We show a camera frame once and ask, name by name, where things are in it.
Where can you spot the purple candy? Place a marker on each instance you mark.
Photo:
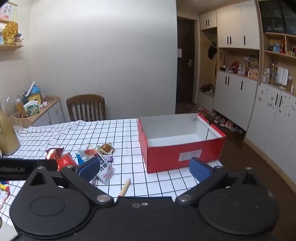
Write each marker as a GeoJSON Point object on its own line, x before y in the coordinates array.
{"type": "Point", "coordinates": [107, 159]}

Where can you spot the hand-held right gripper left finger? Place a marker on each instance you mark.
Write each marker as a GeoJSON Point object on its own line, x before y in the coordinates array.
{"type": "Point", "coordinates": [89, 168]}

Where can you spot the red snack packet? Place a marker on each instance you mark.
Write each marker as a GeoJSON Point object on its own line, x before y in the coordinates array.
{"type": "Point", "coordinates": [66, 161]}

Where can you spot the green tissue box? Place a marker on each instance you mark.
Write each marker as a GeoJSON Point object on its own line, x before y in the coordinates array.
{"type": "Point", "coordinates": [32, 110]}

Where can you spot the white snack packet black label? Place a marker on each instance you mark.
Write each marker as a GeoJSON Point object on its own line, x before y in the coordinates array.
{"type": "Point", "coordinates": [105, 172]}

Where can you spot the brown wooden chair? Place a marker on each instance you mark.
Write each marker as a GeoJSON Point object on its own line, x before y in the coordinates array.
{"type": "Point", "coordinates": [85, 107]}

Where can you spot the patterned doormat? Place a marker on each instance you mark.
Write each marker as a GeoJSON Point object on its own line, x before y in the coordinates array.
{"type": "Point", "coordinates": [183, 108]}

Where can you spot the dark pair of shoes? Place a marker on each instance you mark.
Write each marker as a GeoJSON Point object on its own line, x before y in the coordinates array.
{"type": "Point", "coordinates": [207, 88]}

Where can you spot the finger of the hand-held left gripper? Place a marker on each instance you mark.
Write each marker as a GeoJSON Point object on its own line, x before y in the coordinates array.
{"type": "Point", "coordinates": [13, 169]}

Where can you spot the white wall cabinet unit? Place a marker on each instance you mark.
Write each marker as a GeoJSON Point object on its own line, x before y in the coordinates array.
{"type": "Point", "coordinates": [231, 23]}

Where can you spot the dark brown door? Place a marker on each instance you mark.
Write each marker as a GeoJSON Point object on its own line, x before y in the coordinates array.
{"type": "Point", "coordinates": [185, 81]}

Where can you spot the gold jug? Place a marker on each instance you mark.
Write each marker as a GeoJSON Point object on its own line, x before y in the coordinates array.
{"type": "Point", "coordinates": [7, 136]}

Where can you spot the brown egg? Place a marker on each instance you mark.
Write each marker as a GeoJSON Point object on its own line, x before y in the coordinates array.
{"type": "Point", "coordinates": [106, 147]}

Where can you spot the white paper notice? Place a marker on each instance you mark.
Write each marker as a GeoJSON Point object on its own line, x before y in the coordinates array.
{"type": "Point", "coordinates": [179, 52]}

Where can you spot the wooden wall shelf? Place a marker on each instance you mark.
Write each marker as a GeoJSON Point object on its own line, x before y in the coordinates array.
{"type": "Point", "coordinates": [11, 46]}

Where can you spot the white and orange snack packet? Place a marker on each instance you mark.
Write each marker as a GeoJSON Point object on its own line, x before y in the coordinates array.
{"type": "Point", "coordinates": [86, 153]}

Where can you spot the clear drinking glass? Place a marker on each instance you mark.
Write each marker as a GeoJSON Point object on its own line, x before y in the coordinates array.
{"type": "Point", "coordinates": [17, 122]}

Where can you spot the light wooden rack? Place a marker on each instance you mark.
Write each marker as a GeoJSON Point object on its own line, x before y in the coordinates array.
{"type": "Point", "coordinates": [26, 122]}

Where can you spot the yellow and blue container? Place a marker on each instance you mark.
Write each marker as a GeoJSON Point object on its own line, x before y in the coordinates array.
{"type": "Point", "coordinates": [35, 95]}

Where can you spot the colourful printed bag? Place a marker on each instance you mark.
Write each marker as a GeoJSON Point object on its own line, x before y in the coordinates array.
{"type": "Point", "coordinates": [3, 192]}

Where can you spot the row of shoes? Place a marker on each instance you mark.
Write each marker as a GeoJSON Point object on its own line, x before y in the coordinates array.
{"type": "Point", "coordinates": [222, 121]}

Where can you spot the framed picture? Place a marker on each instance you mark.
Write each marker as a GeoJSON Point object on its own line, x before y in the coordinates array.
{"type": "Point", "coordinates": [8, 11]}

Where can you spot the white checkered tablecloth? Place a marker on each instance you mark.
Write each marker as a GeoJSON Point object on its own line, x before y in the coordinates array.
{"type": "Point", "coordinates": [69, 134]}

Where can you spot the blue cookie packet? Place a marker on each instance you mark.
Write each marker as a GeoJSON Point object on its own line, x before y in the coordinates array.
{"type": "Point", "coordinates": [79, 160]}

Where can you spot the white sideboard with wooden top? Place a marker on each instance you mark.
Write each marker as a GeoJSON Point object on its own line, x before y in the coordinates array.
{"type": "Point", "coordinates": [49, 113]}

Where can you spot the gold ornament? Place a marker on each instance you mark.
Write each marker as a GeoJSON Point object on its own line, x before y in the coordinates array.
{"type": "Point", "coordinates": [9, 33]}

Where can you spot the beige pencil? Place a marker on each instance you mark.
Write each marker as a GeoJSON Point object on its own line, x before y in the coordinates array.
{"type": "Point", "coordinates": [124, 186]}

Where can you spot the row of bottles and ornaments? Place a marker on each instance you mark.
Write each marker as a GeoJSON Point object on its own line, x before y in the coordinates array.
{"type": "Point", "coordinates": [254, 70]}

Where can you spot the red cardboard box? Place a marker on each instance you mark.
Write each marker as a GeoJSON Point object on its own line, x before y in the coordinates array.
{"type": "Point", "coordinates": [180, 155]}

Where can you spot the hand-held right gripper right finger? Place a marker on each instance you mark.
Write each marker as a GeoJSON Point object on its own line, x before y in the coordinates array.
{"type": "Point", "coordinates": [200, 169]}

